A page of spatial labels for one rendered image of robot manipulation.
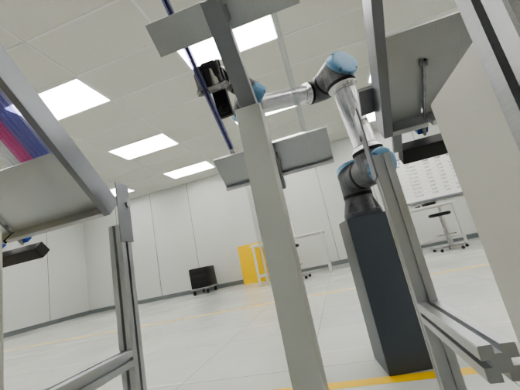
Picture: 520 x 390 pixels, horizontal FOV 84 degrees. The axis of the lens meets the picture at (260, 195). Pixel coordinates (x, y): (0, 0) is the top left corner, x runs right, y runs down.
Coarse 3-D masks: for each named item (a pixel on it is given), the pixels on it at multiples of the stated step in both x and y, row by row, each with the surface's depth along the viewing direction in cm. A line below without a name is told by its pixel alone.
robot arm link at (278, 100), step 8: (312, 80) 125; (296, 88) 122; (304, 88) 123; (312, 88) 132; (264, 96) 116; (272, 96) 117; (280, 96) 118; (288, 96) 119; (304, 96) 123; (312, 96) 123; (320, 96) 124; (328, 96) 124; (264, 104) 116; (272, 104) 117; (280, 104) 119; (288, 104) 121
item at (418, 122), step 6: (426, 114) 67; (432, 114) 66; (408, 120) 68; (414, 120) 67; (420, 120) 66; (432, 120) 65; (396, 126) 67; (402, 126) 66; (408, 126) 66; (414, 126) 65; (420, 126) 65; (426, 126) 65; (396, 132) 66; (402, 132) 66
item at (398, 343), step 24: (384, 216) 110; (360, 240) 109; (384, 240) 108; (360, 264) 107; (384, 264) 106; (360, 288) 114; (384, 288) 104; (408, 288) 104; (384, 312) 103; (408, 312) 102; (384, 336) 101; (408, 336) 101; (384, 360) 101; (408, 360) 99
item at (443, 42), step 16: (448, 16) 56; (400, 32) 58; (416, 32) 58; (432, 32) 58; (448, 32) 58; (464, 32) 57; (400, 48) 59; (416, 48) 59; (432, 48) 59; (448, 48) 59; (464, 48) 59; (400, 64) 61; (416, 64) 61; (432, 64) 61; (448, 64) 61; (400, 80) 63; (416, 80) 63; (432, 80) 63; (400, 96) 65; (416, 96) 65; (432, 96) 65; (400, 112) 67; (416, 112) 67
